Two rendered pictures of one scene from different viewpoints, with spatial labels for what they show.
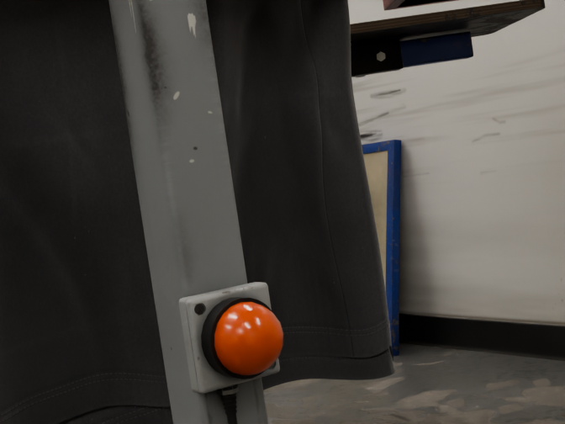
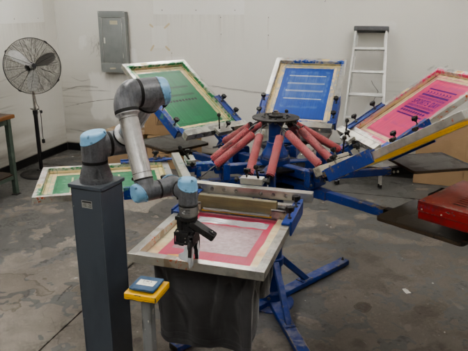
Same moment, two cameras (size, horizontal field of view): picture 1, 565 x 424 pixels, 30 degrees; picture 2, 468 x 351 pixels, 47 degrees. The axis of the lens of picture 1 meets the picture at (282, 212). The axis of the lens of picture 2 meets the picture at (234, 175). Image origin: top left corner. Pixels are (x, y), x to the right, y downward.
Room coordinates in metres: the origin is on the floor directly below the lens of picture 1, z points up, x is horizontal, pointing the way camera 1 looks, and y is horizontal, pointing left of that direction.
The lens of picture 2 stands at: (-0.35, -1.56, 1.96)
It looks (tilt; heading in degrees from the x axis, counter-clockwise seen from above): 17 degrees down; 50
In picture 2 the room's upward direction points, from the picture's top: straight up
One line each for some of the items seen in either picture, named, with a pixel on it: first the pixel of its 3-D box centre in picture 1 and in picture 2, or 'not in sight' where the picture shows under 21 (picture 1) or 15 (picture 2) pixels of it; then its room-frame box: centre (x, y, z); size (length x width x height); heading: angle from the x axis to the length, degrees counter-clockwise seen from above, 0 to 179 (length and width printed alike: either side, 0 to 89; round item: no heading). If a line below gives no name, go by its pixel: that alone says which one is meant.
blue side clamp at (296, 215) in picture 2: not in sight; (292, 217); (1.47, 0.15, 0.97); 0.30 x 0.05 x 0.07; 33
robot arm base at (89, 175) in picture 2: not in sight; (95, 170); (0.69, 0.67, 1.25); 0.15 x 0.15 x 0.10
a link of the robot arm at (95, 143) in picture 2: not in sight; (95, 145); (0.70, 0.67, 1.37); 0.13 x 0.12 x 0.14; 176
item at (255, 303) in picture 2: not in sight; (262, 286); (1.18, 0.05, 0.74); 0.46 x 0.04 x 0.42; 33
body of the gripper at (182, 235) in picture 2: not in sight; (186, 229); (0.79, 0.08, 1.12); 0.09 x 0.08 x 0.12; 123
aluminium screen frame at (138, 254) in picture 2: not in sight; (223, 230); (1.12, 0.26, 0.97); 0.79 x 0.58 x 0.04; 33
